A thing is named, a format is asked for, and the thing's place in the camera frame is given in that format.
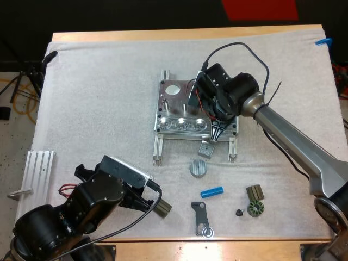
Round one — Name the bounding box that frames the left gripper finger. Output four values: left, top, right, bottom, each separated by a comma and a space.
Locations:
74, 163, 96, 183
119, 187, 153, 215

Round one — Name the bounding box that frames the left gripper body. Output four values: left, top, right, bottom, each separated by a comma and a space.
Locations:
95, 155, 147, 191

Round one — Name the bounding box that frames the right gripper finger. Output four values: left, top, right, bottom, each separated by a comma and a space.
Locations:
208, 120, 227, 143

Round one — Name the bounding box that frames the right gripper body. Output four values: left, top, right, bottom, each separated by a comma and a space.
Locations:
196, 63, 238, 122

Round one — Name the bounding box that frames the white block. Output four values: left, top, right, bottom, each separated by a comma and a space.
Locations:
197, 140, 216, 159

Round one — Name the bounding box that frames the dark ribbed drum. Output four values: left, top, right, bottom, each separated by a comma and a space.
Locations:
245, 184, 265, 203
154, 200, 173, 219

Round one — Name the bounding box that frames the metal plate on aluminium rails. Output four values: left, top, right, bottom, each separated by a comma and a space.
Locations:
152, 69, 240, 167

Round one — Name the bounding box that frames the grey ribbed disc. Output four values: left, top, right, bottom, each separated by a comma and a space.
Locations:
188, 159, 208, 178

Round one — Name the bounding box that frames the bright blue cylinder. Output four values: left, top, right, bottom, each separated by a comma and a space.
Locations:
200, 185, 225, 200

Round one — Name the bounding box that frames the blue clip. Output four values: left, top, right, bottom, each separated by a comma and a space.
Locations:
314, 37, 333, 47

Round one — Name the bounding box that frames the black cable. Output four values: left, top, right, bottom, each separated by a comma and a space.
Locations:
51, 181, 164, 260
257, 123, 312, 182
201, 41, 271, 95

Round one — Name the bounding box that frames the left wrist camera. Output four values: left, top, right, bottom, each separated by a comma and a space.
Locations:
114, 156, 155, 189

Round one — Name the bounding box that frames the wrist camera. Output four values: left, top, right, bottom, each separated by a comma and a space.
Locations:
114, 156, 155, 189
187, 71, 205, 108

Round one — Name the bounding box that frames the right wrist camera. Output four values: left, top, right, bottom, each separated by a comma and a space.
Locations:
187, 71, 205, 108

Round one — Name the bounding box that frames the ribbed aluminium rail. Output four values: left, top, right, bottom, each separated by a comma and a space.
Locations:
20, 150, 57, 191

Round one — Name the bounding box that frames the flat black bracket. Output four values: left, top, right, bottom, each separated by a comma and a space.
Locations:
190, 201, 210, 236

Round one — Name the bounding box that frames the dark green ribbed ring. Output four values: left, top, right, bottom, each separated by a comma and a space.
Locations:
247, 200, 266, 218

